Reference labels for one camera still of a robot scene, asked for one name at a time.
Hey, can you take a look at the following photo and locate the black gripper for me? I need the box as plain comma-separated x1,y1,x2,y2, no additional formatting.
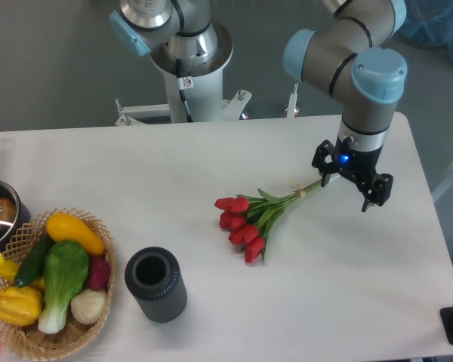
312,138,393,212

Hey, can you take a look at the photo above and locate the green cucumber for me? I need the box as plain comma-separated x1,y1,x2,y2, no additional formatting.
14,232,55,288

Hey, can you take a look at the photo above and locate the red tulip bouquet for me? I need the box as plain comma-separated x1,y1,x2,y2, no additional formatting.
214,180,322,264

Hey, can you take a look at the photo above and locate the yellow squash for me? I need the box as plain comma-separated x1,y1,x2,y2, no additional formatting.
45,213,106,256

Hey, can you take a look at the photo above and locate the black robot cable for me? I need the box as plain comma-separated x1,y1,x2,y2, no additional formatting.
174,58,194,124

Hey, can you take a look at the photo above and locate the woven wicker basket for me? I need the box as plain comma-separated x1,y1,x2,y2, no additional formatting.
0,207,116,361

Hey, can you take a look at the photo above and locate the brown bread in pot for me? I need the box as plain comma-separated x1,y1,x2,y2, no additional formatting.
0,198,17,222

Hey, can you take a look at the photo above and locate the red radish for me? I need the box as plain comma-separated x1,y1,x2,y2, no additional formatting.
86,256,111,290

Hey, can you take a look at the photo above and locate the blue plastic bag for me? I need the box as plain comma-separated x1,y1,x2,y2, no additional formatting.
399,1,453,62

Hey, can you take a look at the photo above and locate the green bok choy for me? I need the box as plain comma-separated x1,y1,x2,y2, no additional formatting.
38,240,89,334

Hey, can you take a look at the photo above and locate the dark grey ribbed vase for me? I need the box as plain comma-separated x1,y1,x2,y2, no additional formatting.
125,247,188,323

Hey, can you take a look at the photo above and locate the small yellow gourd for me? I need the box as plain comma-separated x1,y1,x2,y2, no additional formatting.
0,251,46,291

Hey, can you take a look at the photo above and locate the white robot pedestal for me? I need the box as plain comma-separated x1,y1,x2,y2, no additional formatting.
110,12,252,125

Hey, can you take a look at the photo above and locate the white garlic bulb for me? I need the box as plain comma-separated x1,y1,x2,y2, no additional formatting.
71,289,106,324

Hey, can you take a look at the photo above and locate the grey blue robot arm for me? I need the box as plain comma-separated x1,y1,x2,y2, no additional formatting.
109,1,407,206

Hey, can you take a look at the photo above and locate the yellow bell pepper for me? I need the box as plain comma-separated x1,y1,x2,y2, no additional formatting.
0,287,42,327

